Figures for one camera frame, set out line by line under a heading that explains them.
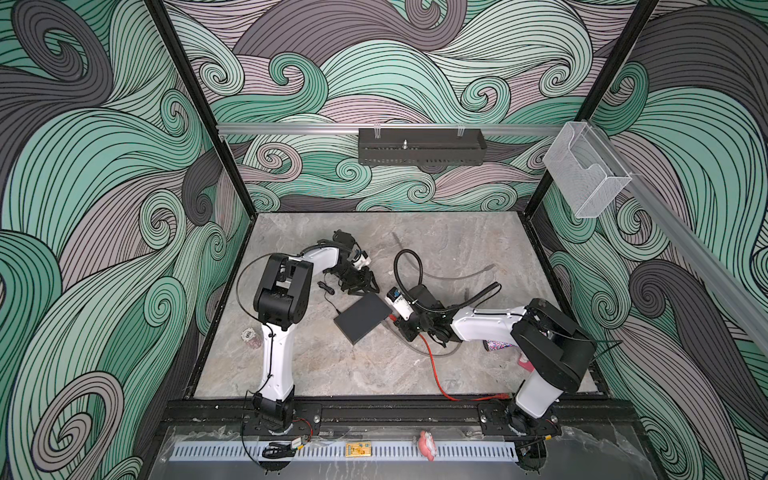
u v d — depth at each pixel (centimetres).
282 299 56
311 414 75
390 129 91
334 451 70
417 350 85
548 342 46
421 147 96
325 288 98
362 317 90
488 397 78
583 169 79
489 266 104
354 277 90
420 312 71
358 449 68
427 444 66
